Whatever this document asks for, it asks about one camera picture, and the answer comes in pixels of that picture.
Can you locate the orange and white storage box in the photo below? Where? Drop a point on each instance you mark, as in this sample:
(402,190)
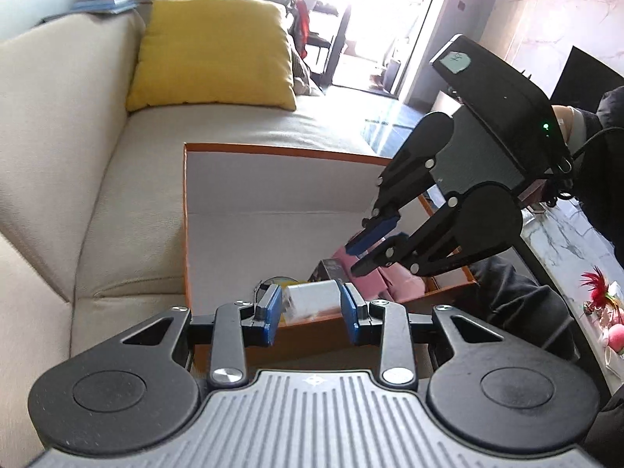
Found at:
(243,185)

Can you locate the black card box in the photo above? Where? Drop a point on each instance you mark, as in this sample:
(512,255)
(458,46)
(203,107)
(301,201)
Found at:
(329,269)

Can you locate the round yellow tin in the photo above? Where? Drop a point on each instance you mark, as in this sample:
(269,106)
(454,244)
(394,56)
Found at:
(280,285)

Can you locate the white marble desktop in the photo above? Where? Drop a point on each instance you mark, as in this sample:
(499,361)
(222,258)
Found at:
(560,253)

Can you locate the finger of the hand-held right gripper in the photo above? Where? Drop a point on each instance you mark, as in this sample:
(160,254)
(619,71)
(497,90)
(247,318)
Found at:
(385,256)
(373,236)

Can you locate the grey patterned cushion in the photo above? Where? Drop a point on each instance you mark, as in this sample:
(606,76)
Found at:
(304,75)

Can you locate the pink round ornament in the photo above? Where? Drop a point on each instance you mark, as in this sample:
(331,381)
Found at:
(615,339)

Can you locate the black chair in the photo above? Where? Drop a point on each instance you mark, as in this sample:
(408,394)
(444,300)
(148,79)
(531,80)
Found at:
(331,34)

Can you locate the person's leg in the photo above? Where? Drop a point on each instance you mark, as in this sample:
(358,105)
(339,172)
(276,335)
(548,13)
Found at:
(526,302)

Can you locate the red garment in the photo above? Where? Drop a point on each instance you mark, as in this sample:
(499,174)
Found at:
(302,24)

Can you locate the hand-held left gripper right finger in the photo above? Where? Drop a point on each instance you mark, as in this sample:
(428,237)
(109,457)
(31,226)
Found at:
(348,319)

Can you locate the beige sofa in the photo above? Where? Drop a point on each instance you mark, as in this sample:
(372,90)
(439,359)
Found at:
(73,156)

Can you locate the black television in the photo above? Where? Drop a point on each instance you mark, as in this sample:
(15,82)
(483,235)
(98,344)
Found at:
(580,73)

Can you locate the blue book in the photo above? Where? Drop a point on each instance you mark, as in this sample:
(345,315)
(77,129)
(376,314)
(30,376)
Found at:
(107,5)

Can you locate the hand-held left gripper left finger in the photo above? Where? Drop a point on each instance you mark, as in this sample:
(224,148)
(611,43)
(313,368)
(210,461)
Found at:
(273,319)

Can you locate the red feather ornament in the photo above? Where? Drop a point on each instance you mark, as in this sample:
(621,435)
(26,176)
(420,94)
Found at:
(597,287)

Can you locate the small white box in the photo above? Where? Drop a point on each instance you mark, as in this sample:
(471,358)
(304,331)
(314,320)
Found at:
(314,300)

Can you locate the person's right forearm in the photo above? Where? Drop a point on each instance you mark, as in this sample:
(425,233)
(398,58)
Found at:
(602,180)

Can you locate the yellow pillow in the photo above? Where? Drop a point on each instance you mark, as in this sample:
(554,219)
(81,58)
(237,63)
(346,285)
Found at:
(214,53)

